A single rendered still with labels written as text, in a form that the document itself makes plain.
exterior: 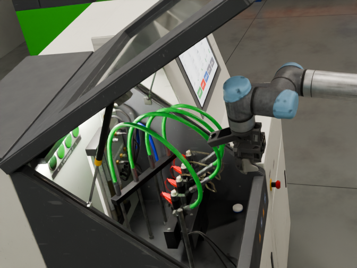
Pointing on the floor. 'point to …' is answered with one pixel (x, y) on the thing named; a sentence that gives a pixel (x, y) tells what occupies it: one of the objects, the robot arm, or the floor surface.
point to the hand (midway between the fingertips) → (243, 170)
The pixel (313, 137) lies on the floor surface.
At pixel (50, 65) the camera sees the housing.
